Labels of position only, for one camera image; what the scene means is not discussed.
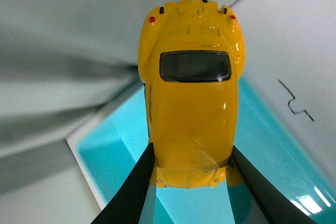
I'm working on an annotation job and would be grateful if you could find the grey pleated curtain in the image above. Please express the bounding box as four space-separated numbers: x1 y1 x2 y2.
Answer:
1 0 237 194

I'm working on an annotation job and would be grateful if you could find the yellow beetle toy car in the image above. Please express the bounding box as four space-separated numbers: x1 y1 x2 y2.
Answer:
138 0 246 189

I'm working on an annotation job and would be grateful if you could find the turquoise plastic storage tray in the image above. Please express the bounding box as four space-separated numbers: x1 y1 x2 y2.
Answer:
76 79 335 223

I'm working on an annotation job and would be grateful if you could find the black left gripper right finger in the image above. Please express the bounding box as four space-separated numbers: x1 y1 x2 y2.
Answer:
229 147 315 223

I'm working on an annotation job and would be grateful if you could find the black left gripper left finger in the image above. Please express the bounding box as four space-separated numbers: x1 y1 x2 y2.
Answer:
92 143 156 223

